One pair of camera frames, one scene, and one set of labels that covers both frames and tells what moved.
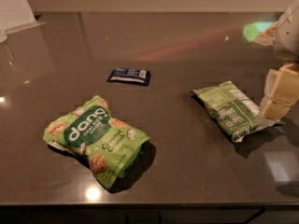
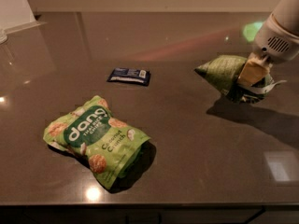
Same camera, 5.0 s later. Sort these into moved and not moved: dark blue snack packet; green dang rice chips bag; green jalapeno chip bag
Moved: green jalapeno chip bag
Not moved: dark blue snack packet; green dang rice chips bag
